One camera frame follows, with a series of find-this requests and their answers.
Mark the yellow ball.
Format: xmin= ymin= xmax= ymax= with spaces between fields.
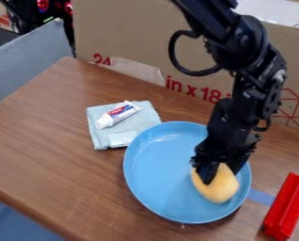
xmin=190 ymin=163 xmax=240 ymax=203

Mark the blue tape strip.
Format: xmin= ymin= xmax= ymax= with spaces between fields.
xmin=247 ymin=188 xmax=275 ymax=206

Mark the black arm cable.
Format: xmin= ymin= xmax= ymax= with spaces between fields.
xmin=166 ymin=29 xmax=224 ymax=77

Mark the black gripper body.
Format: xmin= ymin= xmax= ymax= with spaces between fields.
xmin=190 ymin=98 xmax=260 ymax=163

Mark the white toothpaste tube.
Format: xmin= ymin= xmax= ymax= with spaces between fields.
xmin=96 ymin=101 xmax=140 ymax=130

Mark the brown cardboard box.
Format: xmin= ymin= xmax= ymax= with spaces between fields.
xmin=72 ymin=0 xmax=299 ymax=129

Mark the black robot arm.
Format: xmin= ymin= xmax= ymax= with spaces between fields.
xmin=168 ymin=0 xmax=287 ymax=184

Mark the red plastic block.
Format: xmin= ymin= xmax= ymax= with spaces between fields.
xmin=263 ymin=172 xmax=299 ymax=241

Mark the blue plate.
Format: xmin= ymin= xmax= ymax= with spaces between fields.
xmin=122 ymin=121 xmax=251 ymax=224

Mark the light blue folded cloth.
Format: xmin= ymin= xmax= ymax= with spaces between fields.
xmin=86 ymin=101 xmax=160 ymax=150

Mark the black machine with lights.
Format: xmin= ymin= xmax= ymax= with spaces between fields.
xmin=0 ymin=0 xmax=74 ymax=52

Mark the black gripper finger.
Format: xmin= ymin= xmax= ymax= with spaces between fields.
xmin=225 ymin=149 xmax=255 ymax=174
xmin=190 ymin=158 xmax=220 ymax=185

